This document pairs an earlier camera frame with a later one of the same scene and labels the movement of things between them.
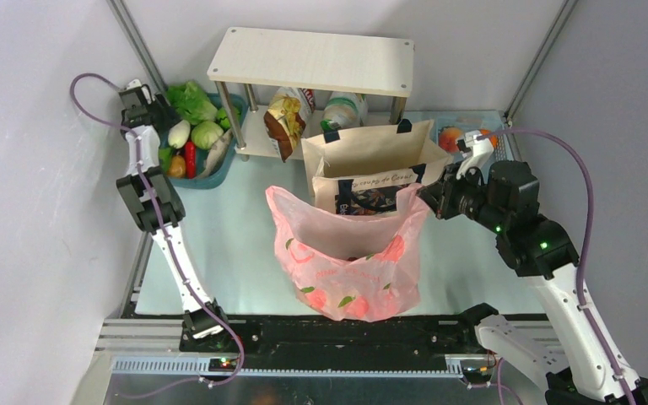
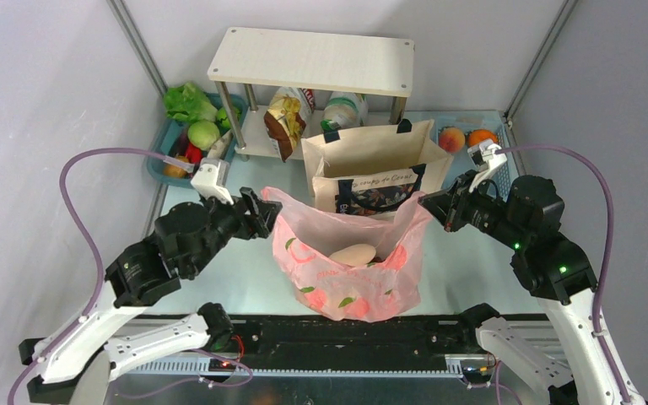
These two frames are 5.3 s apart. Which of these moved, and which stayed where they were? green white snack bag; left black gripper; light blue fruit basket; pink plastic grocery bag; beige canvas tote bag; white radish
Moved: white radish; left black gripper
Stayed: light blue fruit basket; green white snack bag; beige canvas tote bag; pink plastic grocery bag
